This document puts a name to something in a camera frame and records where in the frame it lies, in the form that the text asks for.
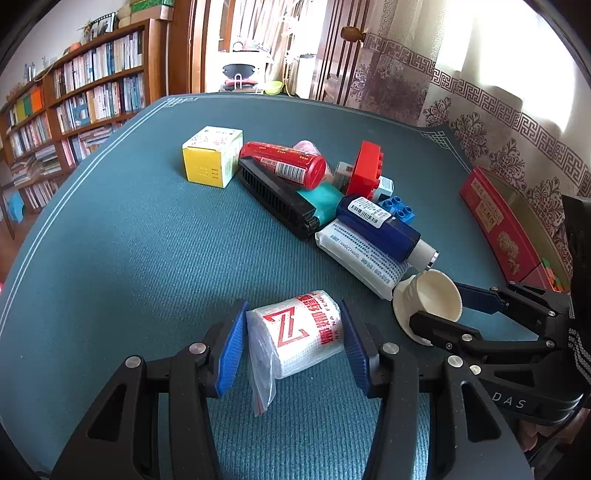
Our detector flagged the yellow white medicine box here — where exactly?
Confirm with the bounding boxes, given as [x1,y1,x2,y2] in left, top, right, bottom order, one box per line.
[181,126,244,189]

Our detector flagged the brown wooden door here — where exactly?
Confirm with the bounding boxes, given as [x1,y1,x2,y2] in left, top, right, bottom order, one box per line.
[314,0,370,108]

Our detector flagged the photo frame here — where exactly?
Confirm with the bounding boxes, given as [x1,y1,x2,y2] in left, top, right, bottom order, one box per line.
[88,14,116,40]

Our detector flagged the red tin box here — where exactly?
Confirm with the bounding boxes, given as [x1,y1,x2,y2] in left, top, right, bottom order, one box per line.
[459,166,575,294]

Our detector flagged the pink packet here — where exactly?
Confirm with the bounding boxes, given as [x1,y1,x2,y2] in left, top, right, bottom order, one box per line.
[293,140,333,178]

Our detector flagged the bagged white bandage roll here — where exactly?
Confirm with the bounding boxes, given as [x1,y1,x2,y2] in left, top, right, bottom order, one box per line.
[246,290,345,416]

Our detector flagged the white paper cup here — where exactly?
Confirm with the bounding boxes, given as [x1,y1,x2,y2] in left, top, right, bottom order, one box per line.
[392,270,463,346]

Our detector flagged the person's right hand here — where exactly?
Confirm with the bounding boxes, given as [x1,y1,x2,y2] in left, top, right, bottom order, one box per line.
[518,413,565,457]

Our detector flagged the red cylindrical can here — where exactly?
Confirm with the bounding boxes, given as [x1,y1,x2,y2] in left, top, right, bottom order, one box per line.
[239,141,328,190]

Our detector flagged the small white carton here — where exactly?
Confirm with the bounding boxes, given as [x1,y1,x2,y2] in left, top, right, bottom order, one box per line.
[332,161,395,204]

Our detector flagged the navy bottle with white cap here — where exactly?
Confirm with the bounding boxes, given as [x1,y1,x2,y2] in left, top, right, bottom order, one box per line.
[335,195,439,271]

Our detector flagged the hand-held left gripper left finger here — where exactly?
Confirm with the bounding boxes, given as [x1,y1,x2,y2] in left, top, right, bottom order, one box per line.
[50,299,250,480]

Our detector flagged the blue building block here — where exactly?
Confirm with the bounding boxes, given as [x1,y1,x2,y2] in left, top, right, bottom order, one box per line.
[379,196,416,225]

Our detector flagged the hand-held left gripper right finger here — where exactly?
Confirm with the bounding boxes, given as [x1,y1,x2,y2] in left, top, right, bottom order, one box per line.
[339,300,536,480]

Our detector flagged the stack of cardboard boxes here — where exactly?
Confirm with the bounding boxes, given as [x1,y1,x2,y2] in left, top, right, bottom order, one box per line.
[115,0,176,26]

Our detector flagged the small colourful toy pieces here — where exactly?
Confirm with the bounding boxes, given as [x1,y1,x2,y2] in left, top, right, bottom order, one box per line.
[539,257,570,292]

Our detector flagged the beige window curtain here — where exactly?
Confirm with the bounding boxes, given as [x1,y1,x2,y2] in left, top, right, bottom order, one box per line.
[231,0,324,56]

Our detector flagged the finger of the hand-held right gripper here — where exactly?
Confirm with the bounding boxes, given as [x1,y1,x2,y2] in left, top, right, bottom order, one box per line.
[455,281,575,334]
[409,310,570,371]

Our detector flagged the teal plastic item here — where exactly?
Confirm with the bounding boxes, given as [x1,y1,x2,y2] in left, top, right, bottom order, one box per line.
[295,181,345,225]

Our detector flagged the red building block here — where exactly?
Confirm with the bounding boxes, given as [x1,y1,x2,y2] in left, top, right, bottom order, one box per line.
[345,141,386,199]

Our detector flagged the wooden door frame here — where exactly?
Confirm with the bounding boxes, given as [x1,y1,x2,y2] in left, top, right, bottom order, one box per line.
[167,0,208,96]

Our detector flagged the rows of books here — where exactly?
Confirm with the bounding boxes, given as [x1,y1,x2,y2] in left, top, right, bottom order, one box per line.
[2,32,145,208]

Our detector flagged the black wok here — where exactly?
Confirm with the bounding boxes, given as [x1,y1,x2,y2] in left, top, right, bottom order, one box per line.
[222,62,258,78]

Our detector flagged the white tissue pack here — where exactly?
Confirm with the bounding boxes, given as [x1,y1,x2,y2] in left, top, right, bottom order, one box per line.
[315,219,411,302]

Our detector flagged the wooden bookshelf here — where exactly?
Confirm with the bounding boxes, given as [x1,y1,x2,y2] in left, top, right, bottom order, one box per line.
[0,18,169,215]

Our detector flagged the patterned white purple curtain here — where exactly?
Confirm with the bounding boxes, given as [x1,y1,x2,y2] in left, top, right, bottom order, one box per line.
[360,0,591,259]

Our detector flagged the black ribbed case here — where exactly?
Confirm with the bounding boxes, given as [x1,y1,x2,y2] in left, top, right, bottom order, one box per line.
[237,157,320,241]

